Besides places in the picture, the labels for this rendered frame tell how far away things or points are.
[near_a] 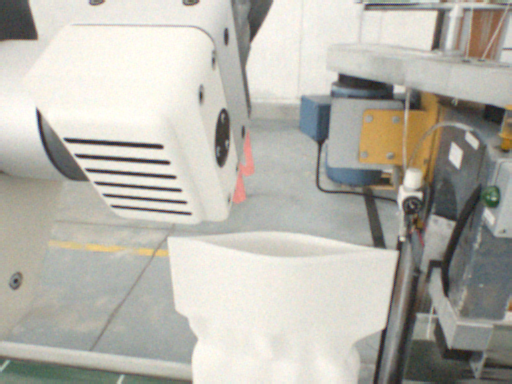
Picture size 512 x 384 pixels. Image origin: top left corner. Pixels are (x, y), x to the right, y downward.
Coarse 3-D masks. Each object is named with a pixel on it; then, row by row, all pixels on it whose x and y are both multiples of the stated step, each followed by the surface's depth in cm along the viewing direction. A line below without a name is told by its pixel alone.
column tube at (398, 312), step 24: (480, 0) 87; (504, 0) 87; (480, 24) 89; (504, 24) 88; (456, 48) 92; (480, 48) 91; (408, 264) 117; (408, 288) 120; (432, 312) 123; (408, 336) 128; (384, 360) 141
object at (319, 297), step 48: (192, 240) 87; (240, 240) 90; (288, 240) 90; (192, 288) 92; (240, 288) 87; (288, 288) 84; (336, 288) 86; (384, 288) 87; (240, 336) 90; (288, 336) 90; (336, 336) 90
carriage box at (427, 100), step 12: (420, 96) 94; (432, 96) 84; (444, 96) 83; (420, 108) 93; (432, 108) 84; (432, 120) 83; (432, 132) 81; (432, 144) 81; (420, 156) 90; (432, 156) 82; (396, 168) 112; (420, 168) 90; (396, 192) 113
